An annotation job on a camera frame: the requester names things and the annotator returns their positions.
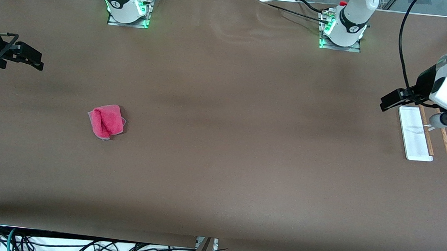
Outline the pink microfibre towel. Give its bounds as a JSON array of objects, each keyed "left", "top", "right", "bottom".
[{"left": 85, "top": 102, "right": 129, "bottom": 143}]

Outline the white rack base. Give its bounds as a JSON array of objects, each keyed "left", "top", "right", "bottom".
[{"left": 394, "top": 105, "right": 438, "bottom": 163}]

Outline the table cover sheet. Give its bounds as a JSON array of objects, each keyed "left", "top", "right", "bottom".
[{"left": 0, "top": 0, "right": 447, "bottom": 251}]

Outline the black table cable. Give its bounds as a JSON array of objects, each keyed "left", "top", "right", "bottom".
[
  {"left": 262, "top": 3, "right": 326, "bottom": 23},
  {"left": 293, "top": 0, "right": 331, "bottom": 14}
]

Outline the teal floor cable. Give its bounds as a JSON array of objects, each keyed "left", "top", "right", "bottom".
[{"left": 5, "top": 227, "right": 18, "bottom": 251}]

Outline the metal post bracket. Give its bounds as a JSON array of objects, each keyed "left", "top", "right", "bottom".
[{"left": 195, "top": 236, "right": 219, "bottom": 251}]

